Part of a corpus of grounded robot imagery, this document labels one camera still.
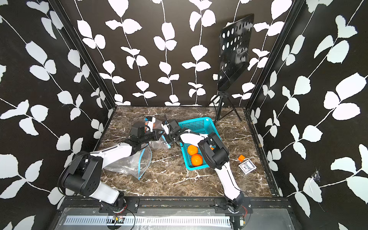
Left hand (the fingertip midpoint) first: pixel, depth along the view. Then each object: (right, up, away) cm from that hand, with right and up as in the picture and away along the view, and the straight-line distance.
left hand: (165, 129), depth 88 cm
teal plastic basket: (+26, +2, +15) cm, 31 cm away
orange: (+17, -13, +2) cm, 22 cm away
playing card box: (+51, -23, -2) cm, 56 cm away
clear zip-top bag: (-16, -21, -7) cm, 27 cm away
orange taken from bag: (+20, -18, -5) cm, 27 cm away
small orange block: (+49, -19, +2) cm, 52 cm away
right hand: (-3, -5, +9) cm, 11 cm away
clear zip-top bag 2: (-6, +3, -5) cm, 8 cm away
